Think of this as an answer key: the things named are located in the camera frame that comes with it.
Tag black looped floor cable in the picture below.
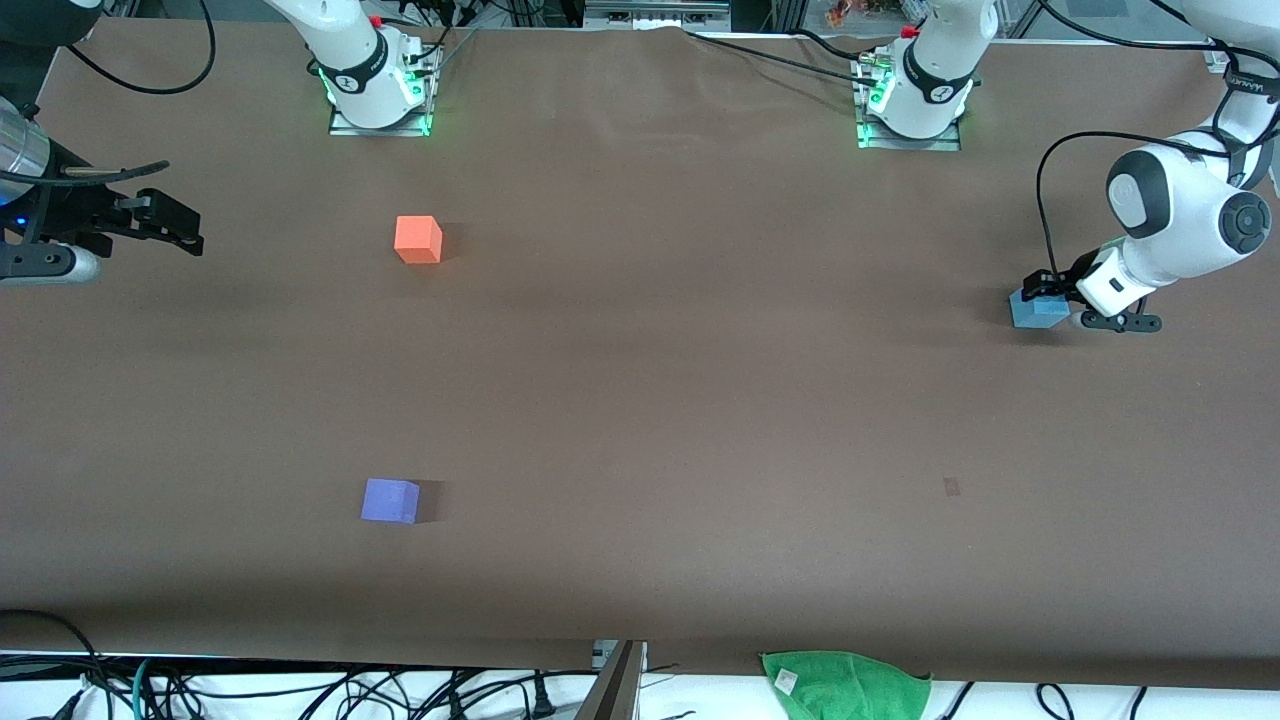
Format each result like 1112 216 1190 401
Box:
0 609 113 720

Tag long black table cable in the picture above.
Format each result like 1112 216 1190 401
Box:
685 30 881 89

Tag orange block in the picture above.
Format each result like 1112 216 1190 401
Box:
394 215 444 265

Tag blue block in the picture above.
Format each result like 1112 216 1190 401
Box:
1009 285 1074 330

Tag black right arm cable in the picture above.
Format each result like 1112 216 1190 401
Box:
0 0 217 187

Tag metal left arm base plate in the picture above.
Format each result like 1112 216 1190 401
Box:
854 55 962 152

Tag short black table cable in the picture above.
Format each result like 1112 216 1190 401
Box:
795 28 873 59

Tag green cloth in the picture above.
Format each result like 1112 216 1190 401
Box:
760 650 933 720

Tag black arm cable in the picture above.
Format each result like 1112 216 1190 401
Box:
1035 0 1243 283
0 0 217 187

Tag purple block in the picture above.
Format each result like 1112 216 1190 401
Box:
360 478 422 525

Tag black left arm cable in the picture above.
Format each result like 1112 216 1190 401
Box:
1035 0 1243 283

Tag brown paper table cover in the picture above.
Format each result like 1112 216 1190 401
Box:
0 18 1280 691

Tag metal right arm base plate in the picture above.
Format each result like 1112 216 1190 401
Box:
329 45 434 137

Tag grey metal post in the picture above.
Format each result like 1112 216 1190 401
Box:
574 640 647 720

